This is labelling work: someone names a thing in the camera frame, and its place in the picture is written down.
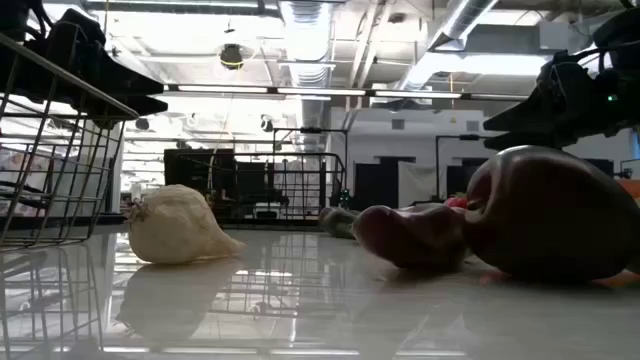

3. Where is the black background cabinet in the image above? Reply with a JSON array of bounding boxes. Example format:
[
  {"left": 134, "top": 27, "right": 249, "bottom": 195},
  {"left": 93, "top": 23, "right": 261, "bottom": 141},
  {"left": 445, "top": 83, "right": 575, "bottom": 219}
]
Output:
[{"left": 163, "top": 148, "right": 236, "bottom": 221}]

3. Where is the white garlic bulb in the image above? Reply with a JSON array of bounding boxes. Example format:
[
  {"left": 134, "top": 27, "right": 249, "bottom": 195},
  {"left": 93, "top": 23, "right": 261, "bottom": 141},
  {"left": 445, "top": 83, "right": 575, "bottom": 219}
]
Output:
[{"left": 124, "top": 183, "right": 247, "bottom": 265}]

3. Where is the dark red round fruit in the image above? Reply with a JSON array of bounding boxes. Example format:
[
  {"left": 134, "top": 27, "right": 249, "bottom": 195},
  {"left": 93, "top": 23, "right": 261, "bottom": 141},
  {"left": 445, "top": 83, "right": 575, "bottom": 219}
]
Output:
[{"left": 460, "top": 144, "right": 640, "bottom": 284}]

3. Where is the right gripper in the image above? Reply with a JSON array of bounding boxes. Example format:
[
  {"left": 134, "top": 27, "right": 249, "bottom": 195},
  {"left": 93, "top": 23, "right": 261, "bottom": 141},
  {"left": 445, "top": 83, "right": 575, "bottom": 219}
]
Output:
[{"left": 483, "top": 49, "right": 640, "bottom": 151}]

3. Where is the orange fruit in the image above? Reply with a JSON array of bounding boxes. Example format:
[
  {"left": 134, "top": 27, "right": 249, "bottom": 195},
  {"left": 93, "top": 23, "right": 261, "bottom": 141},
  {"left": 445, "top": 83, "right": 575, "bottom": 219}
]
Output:
[{"left": 617, "top": 178, "right": 640, "bottom": 201}]

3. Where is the green cucumber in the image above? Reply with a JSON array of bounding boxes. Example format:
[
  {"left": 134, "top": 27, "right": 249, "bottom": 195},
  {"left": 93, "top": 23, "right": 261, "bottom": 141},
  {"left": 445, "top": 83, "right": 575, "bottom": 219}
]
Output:
[{"left": 318, "top": 206, "right": 359, "bottom": 240}]

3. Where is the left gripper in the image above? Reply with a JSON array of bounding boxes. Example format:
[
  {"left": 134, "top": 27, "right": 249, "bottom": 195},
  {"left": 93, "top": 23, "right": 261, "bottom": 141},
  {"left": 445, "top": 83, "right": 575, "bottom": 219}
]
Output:
[{"left": 0, "top": 8, "right": 169, "bottom": 126}]

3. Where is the silver wire basket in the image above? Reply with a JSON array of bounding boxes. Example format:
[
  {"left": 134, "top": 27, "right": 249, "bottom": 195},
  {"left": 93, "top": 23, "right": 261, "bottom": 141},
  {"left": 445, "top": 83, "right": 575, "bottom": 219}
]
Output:
[{"left": 0, "top": 32, "right": 140, "bottom": 251}]

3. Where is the dark purple eggplant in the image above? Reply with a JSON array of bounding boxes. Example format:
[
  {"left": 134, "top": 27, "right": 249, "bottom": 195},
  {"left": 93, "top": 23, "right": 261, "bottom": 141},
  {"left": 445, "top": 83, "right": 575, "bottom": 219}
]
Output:
[{"left": 352, "top": 203, "right": 469, "bottom": 274}]

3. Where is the silver ribbed air duct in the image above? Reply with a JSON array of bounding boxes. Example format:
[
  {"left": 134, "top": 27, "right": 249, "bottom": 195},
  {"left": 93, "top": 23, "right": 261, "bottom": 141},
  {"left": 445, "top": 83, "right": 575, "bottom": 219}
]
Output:
[
  {"left": 399, "top": 0, "right": 501, "bottom": 91},
  {"left": 277, "top": 0, "right": 335, "bottom": 151}
]

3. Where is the long ceiling light bar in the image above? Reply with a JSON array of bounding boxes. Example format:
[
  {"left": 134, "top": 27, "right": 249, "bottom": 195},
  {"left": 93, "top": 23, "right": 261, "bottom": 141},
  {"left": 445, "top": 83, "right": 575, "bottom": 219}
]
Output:
[{"left": 162, "top": 83, "right": 531, "bottom": 101}]

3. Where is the white hanging sheet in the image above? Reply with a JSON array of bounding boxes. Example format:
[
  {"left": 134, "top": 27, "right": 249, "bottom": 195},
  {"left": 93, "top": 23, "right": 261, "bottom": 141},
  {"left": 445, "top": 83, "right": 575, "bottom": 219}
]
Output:
[{"left": 398, "top": 162, "right": 437, "bottom": 209}]

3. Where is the black background rig frame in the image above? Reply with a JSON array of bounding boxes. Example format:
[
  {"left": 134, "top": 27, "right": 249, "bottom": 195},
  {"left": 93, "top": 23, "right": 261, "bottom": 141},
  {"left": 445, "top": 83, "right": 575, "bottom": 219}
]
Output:
[
  {"left": 272, "top": 126, "right": 350, "bottom": 206},
  {"left": 435, "top": 133, "right": 489, "bottom": 201}
]

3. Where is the black hanging dome device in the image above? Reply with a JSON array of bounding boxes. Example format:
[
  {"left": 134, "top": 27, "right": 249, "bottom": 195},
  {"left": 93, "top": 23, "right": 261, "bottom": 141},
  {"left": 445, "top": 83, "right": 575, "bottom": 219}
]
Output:
[{"left": 218, "top": 43, "right": 245, "bottom": 70}]

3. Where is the black wire basket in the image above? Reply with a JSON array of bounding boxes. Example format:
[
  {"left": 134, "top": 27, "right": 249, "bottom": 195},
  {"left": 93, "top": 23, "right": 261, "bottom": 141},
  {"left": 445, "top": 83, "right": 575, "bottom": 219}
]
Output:
[{"left": 172, "top": 151, "right": 347, "bottom": 231}]

